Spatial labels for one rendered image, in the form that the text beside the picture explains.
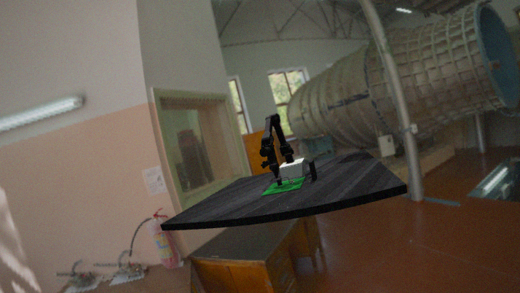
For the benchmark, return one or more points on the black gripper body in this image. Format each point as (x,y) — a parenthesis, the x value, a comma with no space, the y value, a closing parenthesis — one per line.
(274,163)

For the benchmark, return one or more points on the green circuit board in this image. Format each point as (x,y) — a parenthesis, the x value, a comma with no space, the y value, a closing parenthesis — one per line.
(294,185)

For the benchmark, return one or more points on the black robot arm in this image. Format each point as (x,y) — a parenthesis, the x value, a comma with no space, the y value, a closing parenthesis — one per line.
(267,139)

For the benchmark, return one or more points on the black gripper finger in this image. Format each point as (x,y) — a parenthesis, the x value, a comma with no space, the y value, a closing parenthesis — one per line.
(276,172)

